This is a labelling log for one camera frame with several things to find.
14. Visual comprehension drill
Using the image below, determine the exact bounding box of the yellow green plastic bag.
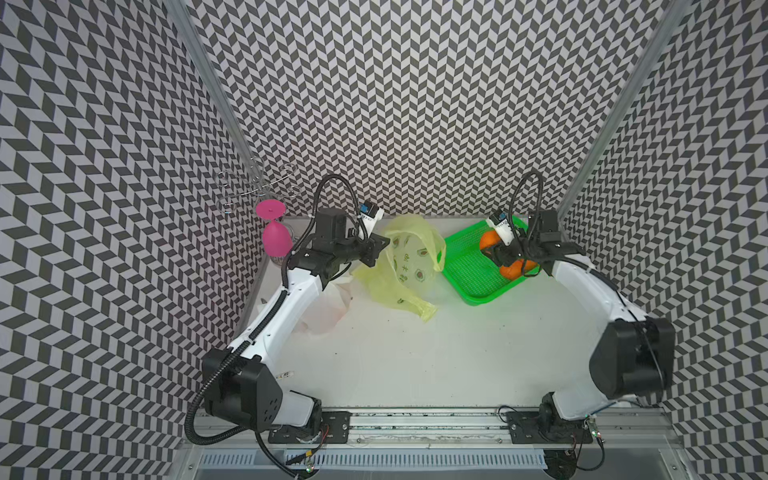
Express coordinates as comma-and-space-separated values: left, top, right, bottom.
353, 214, 447, 322

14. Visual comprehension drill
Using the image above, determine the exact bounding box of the white plastic bag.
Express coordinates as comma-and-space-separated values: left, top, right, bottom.
294, 276, 353, 335

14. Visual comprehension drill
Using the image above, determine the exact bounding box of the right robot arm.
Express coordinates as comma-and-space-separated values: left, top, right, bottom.
481, 210, 675, 443

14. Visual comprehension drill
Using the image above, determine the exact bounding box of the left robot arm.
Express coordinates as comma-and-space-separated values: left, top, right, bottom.
185, 202, 389, 435

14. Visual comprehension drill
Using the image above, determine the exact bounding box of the orange upper middle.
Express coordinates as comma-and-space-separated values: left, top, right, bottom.
499, 259, 538, 281

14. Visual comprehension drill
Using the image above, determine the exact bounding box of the orange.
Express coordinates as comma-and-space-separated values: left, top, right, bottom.
479, 230, 501, 250
499, 259, 538, 281

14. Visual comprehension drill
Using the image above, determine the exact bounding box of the orange far back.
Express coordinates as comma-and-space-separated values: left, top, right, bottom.
479, 230, 501, 250

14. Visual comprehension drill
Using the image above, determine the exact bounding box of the green plastic basket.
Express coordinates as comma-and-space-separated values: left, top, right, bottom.
443, 220, 526, 306

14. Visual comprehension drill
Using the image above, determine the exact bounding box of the pink plastic cup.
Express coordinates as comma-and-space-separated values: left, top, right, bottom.
262, 220, 293, 258

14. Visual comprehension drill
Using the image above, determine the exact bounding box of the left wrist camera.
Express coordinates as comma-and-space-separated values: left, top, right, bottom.
358, 201, 384, 239

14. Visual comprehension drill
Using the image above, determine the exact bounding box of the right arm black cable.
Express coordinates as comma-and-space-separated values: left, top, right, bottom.
508, 169, 667, 415

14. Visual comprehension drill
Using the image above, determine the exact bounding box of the wire rack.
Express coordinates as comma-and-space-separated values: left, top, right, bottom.
215, 157, 307, 268

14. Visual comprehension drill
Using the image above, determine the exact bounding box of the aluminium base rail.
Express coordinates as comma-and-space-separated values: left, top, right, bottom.
169, 404, 697, 479

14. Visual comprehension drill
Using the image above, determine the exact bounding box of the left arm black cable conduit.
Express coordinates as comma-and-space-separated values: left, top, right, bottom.
184, 173, 361, 480

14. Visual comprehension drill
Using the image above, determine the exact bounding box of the aluminium corner post left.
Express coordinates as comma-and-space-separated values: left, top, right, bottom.
164, 0, 269, 196

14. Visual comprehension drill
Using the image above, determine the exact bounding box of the aluminium corner post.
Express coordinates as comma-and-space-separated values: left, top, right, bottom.
164, 0, 269, 196
557, 0, 692, 220

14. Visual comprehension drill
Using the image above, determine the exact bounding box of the aluminium corner post right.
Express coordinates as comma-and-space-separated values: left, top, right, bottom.
557, 0, 692, 220

